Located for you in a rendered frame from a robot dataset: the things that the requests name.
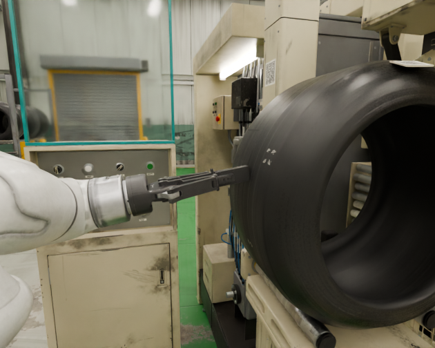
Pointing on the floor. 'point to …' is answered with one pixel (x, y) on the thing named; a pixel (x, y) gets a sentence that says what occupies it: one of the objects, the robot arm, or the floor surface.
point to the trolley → (4, 119)
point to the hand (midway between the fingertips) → (232, 175)
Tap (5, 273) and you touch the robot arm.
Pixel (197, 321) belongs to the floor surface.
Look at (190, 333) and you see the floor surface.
